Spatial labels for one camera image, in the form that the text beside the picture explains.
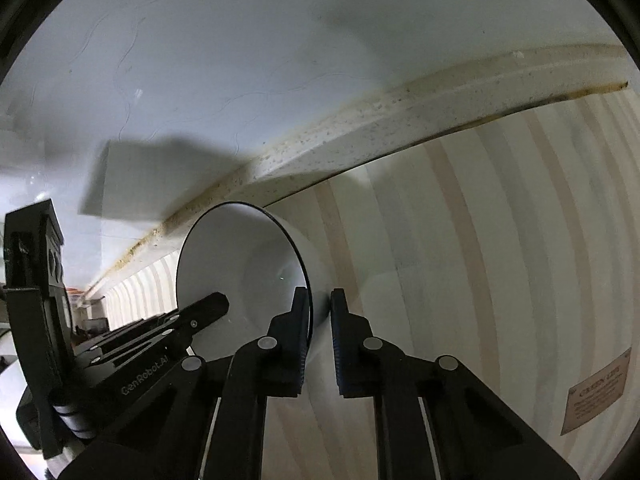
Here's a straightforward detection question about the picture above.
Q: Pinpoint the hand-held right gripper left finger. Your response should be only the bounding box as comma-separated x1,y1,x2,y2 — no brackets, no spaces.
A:
60,287,312,480

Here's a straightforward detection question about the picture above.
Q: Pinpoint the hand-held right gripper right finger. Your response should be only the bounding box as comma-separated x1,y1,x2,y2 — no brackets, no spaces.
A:
330,288,581,480

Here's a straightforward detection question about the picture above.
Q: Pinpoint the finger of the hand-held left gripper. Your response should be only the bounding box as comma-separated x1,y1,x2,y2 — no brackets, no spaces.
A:
95,292,230,356

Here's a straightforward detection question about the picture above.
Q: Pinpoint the white bowl with dark rim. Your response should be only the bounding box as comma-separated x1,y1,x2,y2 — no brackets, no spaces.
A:
176,201,333,361

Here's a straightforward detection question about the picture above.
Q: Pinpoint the striped cat print cloth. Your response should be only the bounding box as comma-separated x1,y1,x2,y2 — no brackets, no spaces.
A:
90,95,640,480

